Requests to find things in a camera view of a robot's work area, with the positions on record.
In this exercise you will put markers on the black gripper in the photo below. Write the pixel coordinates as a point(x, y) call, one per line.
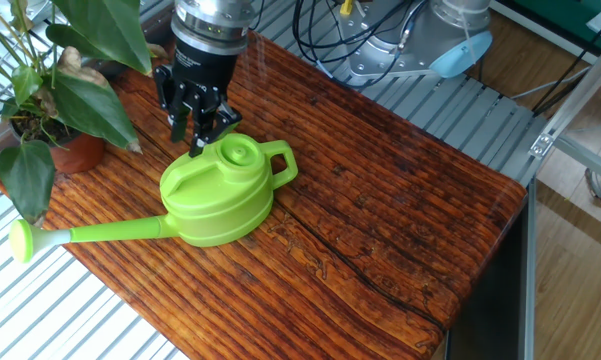
point(202, 70)

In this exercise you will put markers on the green plastic watering can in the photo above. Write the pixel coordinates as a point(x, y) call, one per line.
point(215, 200)

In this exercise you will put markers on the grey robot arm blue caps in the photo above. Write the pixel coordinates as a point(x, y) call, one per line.
point(210, 25)

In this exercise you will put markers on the green leafy plant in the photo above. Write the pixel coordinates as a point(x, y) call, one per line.
point(90, 105)

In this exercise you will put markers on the terracotta plant pot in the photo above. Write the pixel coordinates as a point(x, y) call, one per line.
point(80, 155)

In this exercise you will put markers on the wood grain board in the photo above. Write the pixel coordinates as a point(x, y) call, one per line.
point(330, 225)

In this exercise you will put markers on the yellow connector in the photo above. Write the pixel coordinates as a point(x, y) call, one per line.
point(346, 7)

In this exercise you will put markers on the silver robot mounting plate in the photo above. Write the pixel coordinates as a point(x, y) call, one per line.
point(375, 60)

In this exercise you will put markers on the green board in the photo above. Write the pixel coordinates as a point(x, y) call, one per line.
point(555, 12)

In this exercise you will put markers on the aluminium profile frame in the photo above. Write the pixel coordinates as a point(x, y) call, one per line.
point(580, 85)

